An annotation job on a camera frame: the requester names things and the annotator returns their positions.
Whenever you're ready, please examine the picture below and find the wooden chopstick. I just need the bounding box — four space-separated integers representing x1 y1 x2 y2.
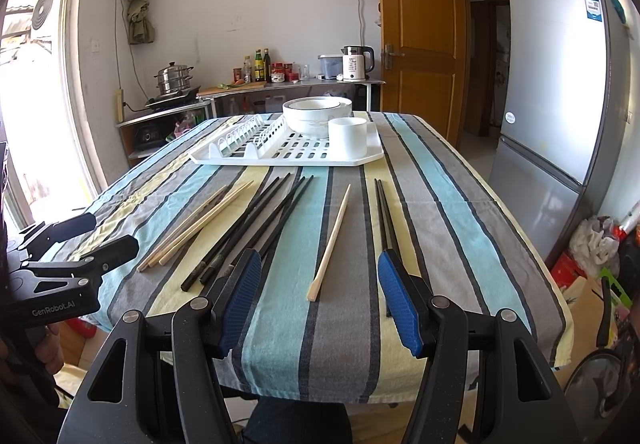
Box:
150 179 254 266
136 183 231 273
138 181 253 271
306 185 352 302

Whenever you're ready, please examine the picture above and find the black chopstick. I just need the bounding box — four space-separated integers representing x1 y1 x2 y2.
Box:
381 179 400 255
374 178 387 252
259 176 314 260
244 177 303 248
180 176 280 292
198 173 291 285

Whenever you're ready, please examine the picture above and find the metal kitchen shelf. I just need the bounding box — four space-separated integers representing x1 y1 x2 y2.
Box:
116 78 384 167

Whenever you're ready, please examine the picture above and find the person's left hand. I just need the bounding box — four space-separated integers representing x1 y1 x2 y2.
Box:
35 323 64 376

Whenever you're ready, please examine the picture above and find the induction cooker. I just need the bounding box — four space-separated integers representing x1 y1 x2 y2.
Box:
145 86 200 111

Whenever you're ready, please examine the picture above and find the striped tablecloth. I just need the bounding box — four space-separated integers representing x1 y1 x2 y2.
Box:
49 111 575 405

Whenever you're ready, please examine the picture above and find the white plastic dish rack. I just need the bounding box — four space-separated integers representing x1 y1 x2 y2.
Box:
189 115 384 167

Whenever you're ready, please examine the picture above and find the steel steamer pot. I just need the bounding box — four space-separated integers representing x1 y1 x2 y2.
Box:
155 61 193 95

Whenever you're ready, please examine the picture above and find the green label oil bottle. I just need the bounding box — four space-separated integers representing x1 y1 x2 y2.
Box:
254 49 265 82

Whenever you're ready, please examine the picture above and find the large white ceramic bowl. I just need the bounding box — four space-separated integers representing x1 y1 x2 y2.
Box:
282 96 352 139

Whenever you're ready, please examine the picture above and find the dark soy sauce bottle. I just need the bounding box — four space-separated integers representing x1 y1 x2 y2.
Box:
262 48 271 83

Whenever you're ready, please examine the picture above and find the white utensil holder cup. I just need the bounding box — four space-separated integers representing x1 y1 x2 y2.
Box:
328 118 368 161

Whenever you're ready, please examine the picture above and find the grey plastic container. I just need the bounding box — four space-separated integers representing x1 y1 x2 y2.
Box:
318 54 343 80

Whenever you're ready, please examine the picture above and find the silver refrigerator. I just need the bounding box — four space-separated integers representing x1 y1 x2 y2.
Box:
489 0 630 265

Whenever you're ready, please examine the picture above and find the white electric kettle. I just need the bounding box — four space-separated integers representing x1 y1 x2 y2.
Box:
341 45 375 82

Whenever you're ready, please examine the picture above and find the wooden door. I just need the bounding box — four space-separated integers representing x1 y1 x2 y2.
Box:
380 0 469 146

